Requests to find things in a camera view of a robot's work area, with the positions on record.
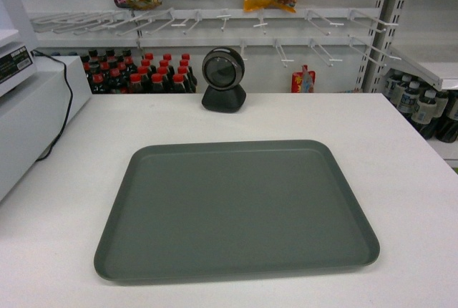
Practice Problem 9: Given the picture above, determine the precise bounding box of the grey rectangular serving tray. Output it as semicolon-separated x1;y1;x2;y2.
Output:
94;140;380;284

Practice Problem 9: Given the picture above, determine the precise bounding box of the white peg hook rail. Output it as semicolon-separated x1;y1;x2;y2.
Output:
30;7;398;66

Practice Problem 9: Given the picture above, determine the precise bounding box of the black power cable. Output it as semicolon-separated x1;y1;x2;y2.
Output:
31;49;74;161

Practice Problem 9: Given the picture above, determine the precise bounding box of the white cash register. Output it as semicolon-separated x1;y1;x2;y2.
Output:
0;30;92;203

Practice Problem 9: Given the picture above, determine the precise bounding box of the dark bottle blue label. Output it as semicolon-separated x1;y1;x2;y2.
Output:
410;89;449;140
396;81;421;118

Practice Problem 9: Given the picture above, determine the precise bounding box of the black round barcode scanner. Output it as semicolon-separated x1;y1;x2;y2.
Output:
201;47;246;113

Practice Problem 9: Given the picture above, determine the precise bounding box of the red capped cola bottle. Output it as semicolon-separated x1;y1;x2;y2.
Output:
151;73;167;94
129;73;146;94
172;74;187;93

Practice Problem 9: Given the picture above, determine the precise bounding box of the white slotted rack upright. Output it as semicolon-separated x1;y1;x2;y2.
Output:
362;0;404;93

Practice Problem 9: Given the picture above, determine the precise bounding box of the small red hanging packet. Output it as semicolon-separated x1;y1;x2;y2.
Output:
291;64;316;93

